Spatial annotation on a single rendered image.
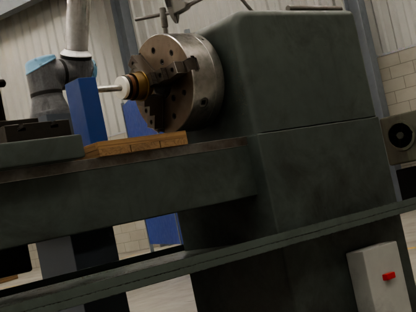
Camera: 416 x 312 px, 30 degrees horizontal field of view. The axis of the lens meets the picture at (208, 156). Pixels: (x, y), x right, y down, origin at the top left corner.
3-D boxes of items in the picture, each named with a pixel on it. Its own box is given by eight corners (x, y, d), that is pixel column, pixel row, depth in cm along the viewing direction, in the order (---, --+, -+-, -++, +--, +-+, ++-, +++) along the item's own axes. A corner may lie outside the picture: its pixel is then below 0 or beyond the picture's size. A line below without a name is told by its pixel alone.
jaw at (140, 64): (161, 84, 248) (142, 62, 255) (166, 71, 245) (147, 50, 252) (133, 86, 241) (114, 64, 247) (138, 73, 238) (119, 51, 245)
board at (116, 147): (121, 164, 250) (118, 152, 250) (188, 143, 223) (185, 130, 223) (37, 177, 231) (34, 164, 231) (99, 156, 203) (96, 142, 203)
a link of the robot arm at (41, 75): (23, 97, 283) (16, 61, 283) (55, 95, 292) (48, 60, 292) (39, 89, 274) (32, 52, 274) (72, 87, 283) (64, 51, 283)
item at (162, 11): (162, 44, 245) (157, 7, 245) (165, 44, 247) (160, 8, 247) (168, 43, 244) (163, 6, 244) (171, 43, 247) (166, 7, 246)
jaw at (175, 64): (172, 72, 243) (194, 56, 235) (177, 87, 242) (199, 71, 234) (143, 74, 236) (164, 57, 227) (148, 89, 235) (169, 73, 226)
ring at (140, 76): (137, 75, 244) (112, 76, 238) (153, 67, 237) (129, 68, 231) (143, 103, 243) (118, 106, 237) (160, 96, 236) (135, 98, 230)
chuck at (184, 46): (161, 136, 261) (148, 43, 261) (223, 125, 237) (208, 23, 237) (140, 138, 256) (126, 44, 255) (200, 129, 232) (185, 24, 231)
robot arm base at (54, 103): (21, 124, 281) (17, 98, 281) (55, 122, 292) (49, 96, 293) (47, 115, 271) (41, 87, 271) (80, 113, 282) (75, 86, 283)
